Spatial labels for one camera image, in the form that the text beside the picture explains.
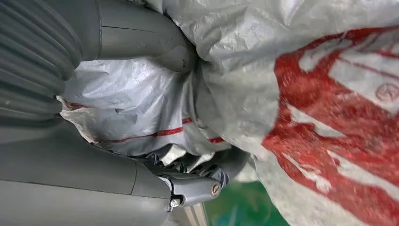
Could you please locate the green conveyor belt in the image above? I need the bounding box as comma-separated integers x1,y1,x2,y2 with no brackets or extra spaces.
204,180,290,226

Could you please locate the aluminium conveyor frame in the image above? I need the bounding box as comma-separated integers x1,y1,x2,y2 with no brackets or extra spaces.
174,203,210,226

